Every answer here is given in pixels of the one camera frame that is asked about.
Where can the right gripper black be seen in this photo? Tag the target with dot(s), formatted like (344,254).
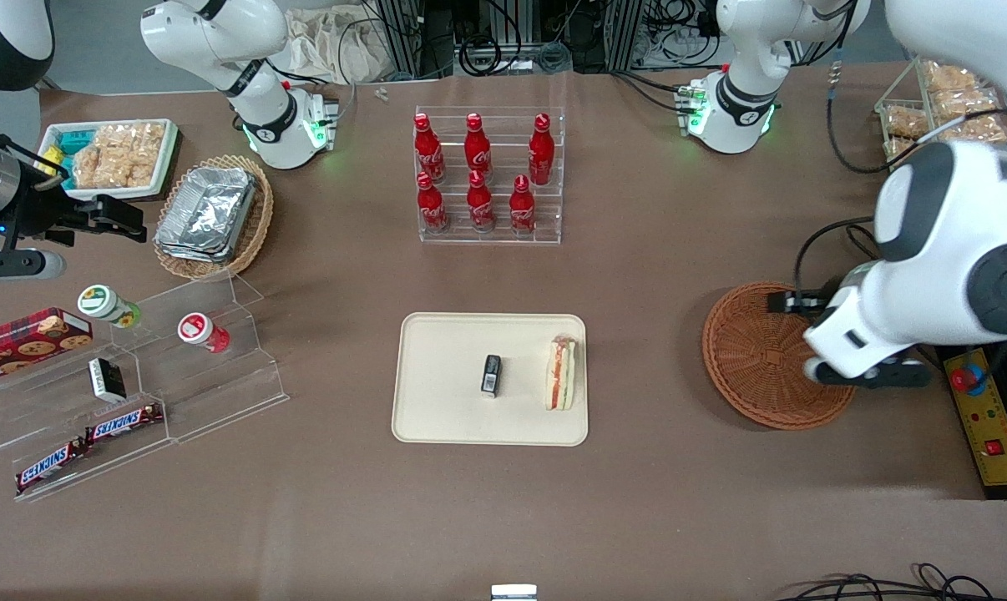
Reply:
(39,212)

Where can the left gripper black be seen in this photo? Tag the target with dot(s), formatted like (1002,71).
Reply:
(807,301)

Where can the triangle sandwich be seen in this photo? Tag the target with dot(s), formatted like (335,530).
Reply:
(561,376)

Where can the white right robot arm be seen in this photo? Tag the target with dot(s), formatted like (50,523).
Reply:
(211,33)

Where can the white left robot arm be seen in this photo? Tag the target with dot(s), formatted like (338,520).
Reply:
(954,234)

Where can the round brown wicker basket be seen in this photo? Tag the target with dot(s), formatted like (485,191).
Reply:
(754,367)

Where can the oval tan wicker basket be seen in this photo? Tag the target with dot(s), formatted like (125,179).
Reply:
(257,225)

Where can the cream plastic tray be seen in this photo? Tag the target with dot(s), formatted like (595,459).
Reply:
(445,401)

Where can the white rectangular snack container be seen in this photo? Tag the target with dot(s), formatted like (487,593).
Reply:
(157,194)

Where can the clear bag of crackers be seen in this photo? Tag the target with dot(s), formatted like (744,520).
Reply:
(119,154)

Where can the stacked aluminium foil containers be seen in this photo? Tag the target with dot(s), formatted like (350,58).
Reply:
(207,213)

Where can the green lidded cup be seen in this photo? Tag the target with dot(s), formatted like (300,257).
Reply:
(107,305)

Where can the yellow snack pack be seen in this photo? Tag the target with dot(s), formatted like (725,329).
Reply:
(51,163)

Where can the teal snack pack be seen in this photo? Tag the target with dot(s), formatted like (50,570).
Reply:
(71,140)

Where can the red lidded cup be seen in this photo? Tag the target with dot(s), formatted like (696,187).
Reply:
(201,331)

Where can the red cookie box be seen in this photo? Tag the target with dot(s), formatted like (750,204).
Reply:
(27,342)

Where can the black white small box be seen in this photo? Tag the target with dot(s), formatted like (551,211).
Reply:
(107,380)

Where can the red emergency stop button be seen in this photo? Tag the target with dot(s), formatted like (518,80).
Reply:
(965,380)

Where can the clear acrylic step stand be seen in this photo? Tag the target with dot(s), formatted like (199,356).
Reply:
(220,392)

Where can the snickers chocolate bar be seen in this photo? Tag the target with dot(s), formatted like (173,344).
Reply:
(123,423)
(48,466)

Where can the beige snack bag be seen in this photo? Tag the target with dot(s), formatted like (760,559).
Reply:
(950,77)
(906,121)
(971,117)

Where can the yellow black control box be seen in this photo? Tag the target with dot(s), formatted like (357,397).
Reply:
(992,476)

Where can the beige cloth bag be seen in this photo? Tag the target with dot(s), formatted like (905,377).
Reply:
(328,46)

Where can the red cola bottle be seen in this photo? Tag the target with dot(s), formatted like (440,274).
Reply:
(432,209)
(541,154)
(480,207)
(478,150)
(427,150)
(522,209)

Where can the clear acrylic bottle rack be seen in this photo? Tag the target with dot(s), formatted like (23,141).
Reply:
(503,234)

